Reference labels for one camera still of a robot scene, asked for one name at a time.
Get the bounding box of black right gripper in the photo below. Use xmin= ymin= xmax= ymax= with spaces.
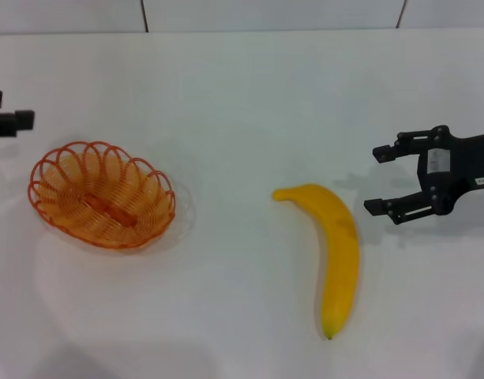
xmin=363 ymin=125 xmax=484 ymax=226

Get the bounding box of yellow banana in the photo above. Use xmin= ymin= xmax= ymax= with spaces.
xmin=272 ymin=183 xmax=361 ymax=341

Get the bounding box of orange woven plastic basket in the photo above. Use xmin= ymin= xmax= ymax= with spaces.
xmin=28 ymin=140 xmax=177 ymax=250

